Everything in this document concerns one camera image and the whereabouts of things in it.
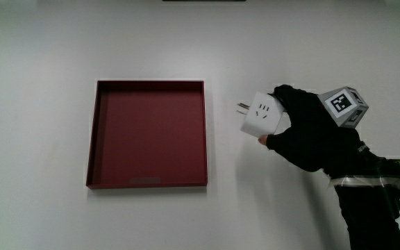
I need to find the person's right forearm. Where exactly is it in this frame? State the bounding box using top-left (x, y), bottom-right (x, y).
top-left (334, 185), bottom-right (400, 250)

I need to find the white cube socket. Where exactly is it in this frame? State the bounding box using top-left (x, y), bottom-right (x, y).
top-left (236, 92), bottom-right (285, 138)

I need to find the dark red square tray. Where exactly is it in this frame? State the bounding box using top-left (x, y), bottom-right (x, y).
top-left (85, 80), bottom-right (208, 190)

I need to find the person's right hand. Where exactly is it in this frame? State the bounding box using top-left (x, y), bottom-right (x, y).
top-left (258, 84), bottom-right (400, 195)

